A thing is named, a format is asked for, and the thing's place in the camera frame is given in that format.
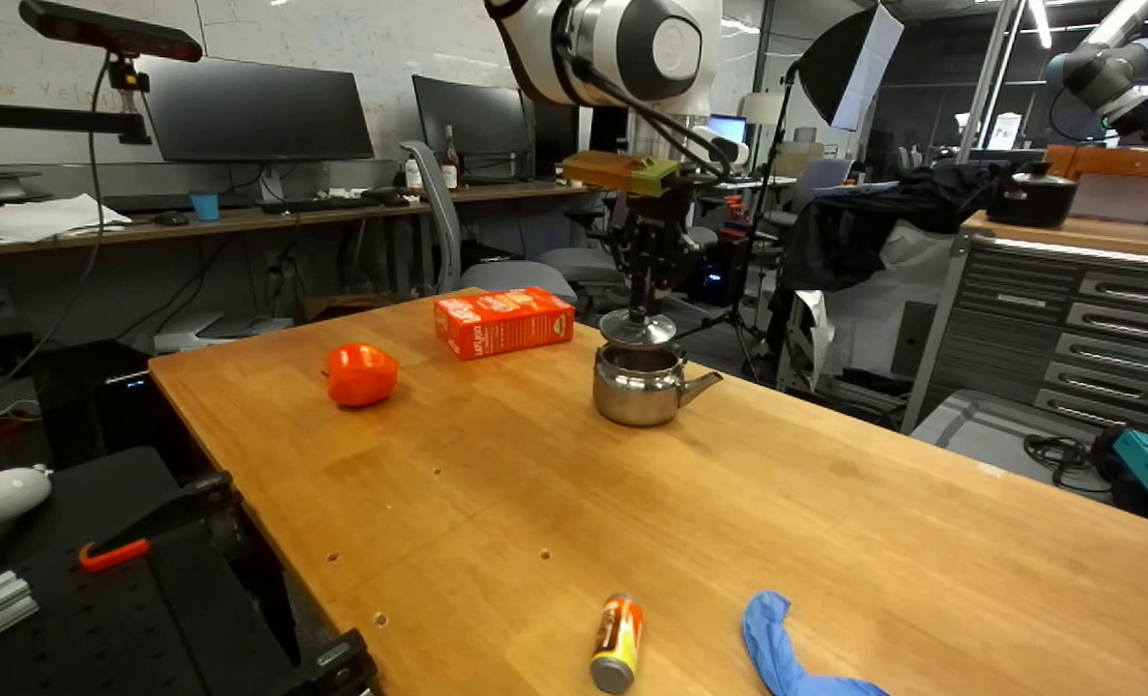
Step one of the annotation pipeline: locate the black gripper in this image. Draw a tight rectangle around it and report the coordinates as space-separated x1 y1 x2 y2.
607 194 687 325

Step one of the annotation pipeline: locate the silver metal kettle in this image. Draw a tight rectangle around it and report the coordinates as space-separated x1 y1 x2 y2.
590 336 728 434

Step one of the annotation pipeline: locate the orange cracker box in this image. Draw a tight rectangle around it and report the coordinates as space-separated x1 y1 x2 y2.
428 281 580 364

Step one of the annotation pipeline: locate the black draped cloth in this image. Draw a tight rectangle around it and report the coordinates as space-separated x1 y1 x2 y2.
778 158 973 379

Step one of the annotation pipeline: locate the dark glass bottle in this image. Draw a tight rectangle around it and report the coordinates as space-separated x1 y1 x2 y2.
436 120 465 194

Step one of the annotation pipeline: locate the black computer monitor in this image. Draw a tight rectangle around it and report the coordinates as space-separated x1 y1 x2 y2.
408 71 545 186
138 61 376 165

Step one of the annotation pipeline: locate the red toy tomato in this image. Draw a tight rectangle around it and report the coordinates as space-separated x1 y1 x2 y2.
323 336 406 416

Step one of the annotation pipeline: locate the black softbox light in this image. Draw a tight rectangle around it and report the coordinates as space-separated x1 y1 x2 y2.
796 0 912 132

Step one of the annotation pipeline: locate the small orange yellow can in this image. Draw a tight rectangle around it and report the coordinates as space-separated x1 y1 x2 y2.
588 591 648 696

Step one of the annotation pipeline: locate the grey low platform cart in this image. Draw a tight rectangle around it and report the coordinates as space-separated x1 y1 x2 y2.
912 383 1148 519

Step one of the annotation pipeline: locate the black cooking pot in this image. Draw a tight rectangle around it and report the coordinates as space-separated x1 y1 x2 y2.
982 172 1081 234

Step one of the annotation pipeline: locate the grey drawer cabinet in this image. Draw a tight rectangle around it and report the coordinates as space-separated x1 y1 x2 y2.
898 211 1148 441

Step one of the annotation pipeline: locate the black table clamp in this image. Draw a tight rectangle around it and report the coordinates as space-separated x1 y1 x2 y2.
289 628 387 696

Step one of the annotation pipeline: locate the wooden crate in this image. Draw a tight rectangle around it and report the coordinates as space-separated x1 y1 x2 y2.
1042 144 1148 234

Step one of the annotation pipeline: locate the black computer tower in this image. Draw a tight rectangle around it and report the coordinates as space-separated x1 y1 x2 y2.
26 342 152 468

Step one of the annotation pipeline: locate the white paper stack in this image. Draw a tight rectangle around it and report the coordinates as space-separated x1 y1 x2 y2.
0 189 137 249

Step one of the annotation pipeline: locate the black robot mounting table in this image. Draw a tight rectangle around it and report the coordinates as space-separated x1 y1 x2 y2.
0 441 381 696

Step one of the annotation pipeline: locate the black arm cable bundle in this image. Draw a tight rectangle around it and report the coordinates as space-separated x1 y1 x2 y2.
567 61 740 181

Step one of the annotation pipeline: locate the grey flexible hose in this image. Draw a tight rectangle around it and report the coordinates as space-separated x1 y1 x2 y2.
396 136 469 293

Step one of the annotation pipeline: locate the long wooden wall desk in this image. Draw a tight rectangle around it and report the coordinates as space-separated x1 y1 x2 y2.
0 178 604 269

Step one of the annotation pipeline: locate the black clamp orange handle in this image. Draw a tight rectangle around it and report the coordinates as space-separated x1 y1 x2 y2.
72 474 240 579

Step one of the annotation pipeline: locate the black camera on stand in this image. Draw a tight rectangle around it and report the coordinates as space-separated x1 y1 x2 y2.
15 0 205 92

